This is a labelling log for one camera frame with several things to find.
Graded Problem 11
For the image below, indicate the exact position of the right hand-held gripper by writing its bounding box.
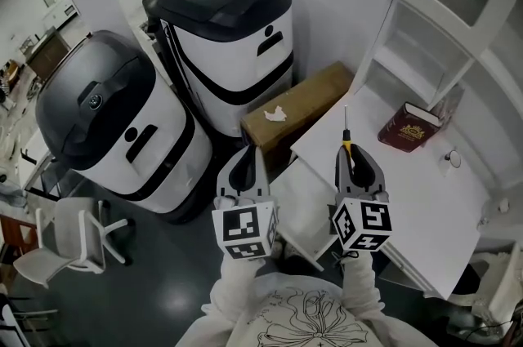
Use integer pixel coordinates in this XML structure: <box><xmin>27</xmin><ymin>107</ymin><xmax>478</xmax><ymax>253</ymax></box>
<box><xmin>330</xmin><ymin>144</ymin><xmax>393</xmax><ymax>253</ymax></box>

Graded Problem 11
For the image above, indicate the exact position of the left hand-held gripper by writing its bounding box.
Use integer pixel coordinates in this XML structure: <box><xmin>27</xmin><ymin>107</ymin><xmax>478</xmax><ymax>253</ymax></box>
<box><xmin>211</xmin><ymin>145</ymin><xmax>279</xmax><ymax>260</ymax></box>

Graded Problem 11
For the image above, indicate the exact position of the yellow screwdriver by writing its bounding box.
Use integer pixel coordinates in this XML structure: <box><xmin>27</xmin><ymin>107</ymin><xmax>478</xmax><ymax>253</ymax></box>
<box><xmin>342</xmin><ymin>104</ymin><xmax>356</xmax><ymax>171</ymax></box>

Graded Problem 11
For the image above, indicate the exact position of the white drawer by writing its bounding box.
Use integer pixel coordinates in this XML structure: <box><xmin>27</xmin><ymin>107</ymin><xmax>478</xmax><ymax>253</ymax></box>
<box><xmin>267</xmin><ymin>159</ymin><xmax>342</xmax><ymax>273</ymax></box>

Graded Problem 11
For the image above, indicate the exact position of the person's left forearm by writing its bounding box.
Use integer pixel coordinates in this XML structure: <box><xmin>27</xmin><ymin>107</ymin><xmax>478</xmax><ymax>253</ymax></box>
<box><xmin>202</xmin><ymin>253</ymin><xmax>266</xmax><ymax>322</ymax></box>

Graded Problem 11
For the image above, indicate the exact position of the person's right forearm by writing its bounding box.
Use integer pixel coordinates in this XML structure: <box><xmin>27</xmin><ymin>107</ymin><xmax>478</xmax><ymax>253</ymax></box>
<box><xmin>338</xmin><ymin>251</ymin><xmax>385</xmax><ymax>318</ymax></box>

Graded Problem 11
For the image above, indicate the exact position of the white desk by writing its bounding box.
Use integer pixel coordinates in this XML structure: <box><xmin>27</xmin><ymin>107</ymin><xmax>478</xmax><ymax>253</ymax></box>
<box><xmin>289</xmin><ymin>86</ymin><xmax>491</xmax><ymax>300</ymax></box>

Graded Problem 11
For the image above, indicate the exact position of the red book with gold crest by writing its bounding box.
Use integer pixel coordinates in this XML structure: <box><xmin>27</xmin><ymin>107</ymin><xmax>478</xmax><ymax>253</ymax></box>
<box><xmin>377</xmin><ymin>101</ymin><xmax>445</xmax><ymax>153</ymax></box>

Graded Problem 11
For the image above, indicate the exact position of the crumpled white tissue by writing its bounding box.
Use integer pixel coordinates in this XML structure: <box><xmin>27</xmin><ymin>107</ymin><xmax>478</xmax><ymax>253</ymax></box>
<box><xmin>263</xmin><ymin>105</ymin><xmax>288</xmax><ymax>122</ymax></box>

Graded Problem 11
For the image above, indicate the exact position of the brown cardboard box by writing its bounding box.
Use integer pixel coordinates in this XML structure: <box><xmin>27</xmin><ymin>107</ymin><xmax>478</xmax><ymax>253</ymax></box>
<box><xmin>239</xmin><ymin>60</ymin><xmax>355</xmax><ymax>171</ymax></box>

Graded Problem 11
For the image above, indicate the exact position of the white and black delivery robot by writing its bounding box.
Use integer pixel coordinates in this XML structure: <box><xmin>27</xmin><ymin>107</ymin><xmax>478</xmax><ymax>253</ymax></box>
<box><xmin>141</xmin><ymin>0</ymin><xmax>295</xmax><ymax>138</ymax></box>
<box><xmin>34</xmin><ymin>29</ymin><xmax>213</xmax><ymax>224</ymax></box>

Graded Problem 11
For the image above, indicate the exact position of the person's white printed shirt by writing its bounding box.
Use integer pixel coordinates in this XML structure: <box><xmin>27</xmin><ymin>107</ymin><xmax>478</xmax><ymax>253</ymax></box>
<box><xmin>175</xmin><ymin>271</ymin><xmax>430</xmax><ymax>347</ymax></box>

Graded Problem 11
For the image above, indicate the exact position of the white office chair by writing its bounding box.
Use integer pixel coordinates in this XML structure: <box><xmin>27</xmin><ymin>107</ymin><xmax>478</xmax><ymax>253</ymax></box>
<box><xmin>12</xmin><ymin>196</ymin><xmax>136</xmax><ymax>289</ymax></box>

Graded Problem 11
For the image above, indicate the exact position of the ornate white chair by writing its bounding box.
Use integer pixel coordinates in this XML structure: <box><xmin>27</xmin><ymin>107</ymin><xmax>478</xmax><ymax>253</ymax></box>
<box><xmin>469</xmin><ymin>242</ymin><xmax>523</xmax><ymax>322</ymax></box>

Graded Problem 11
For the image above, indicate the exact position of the brown cabinet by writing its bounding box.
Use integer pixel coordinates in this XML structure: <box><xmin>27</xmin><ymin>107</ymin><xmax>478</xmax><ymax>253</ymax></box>
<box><xmin>26</xmin><ymin>33</ymin><xmax>70</xmax><ymax>81</ymax></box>

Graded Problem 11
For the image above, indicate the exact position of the brown wooden shelf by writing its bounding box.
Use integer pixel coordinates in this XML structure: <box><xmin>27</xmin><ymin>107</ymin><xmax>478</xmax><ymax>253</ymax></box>
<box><xmin>0</xmin><ymin>214</ymin><xmax>38</xmax><ymax>256</ymax></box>

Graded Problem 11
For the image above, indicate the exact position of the low white cabinet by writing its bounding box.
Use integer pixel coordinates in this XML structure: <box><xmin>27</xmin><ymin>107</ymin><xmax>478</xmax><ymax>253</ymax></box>
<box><xmin>42</xmin><ymin>0</ymin><xmax>81</xmax><ymax>28</ymax></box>

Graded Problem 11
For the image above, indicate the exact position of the white metal rack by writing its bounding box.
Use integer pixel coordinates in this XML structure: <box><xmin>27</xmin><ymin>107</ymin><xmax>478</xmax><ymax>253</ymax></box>
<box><xmin>0</xmin><ymin>291</ymin><xmax>58</xmax><ymax>347</ymax></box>

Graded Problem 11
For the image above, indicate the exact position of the white metal frame table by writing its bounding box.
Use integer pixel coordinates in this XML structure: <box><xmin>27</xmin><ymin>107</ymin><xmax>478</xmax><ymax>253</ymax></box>
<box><xmin>16</xmin><ymin>124</ymin><xmax>58</xmax><ymax>194</ymax></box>

